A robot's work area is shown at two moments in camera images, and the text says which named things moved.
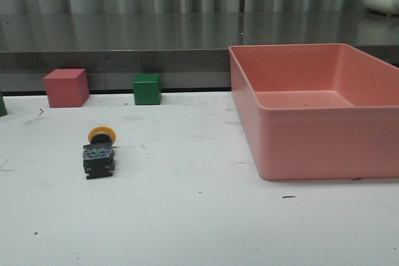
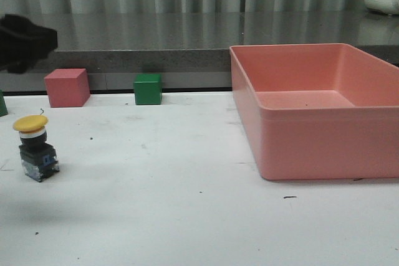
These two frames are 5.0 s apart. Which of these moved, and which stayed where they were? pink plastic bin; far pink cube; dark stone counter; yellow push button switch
Moved: yellow push button switch
Stayed: far pink cube; pink plastic bin; dark stone counter
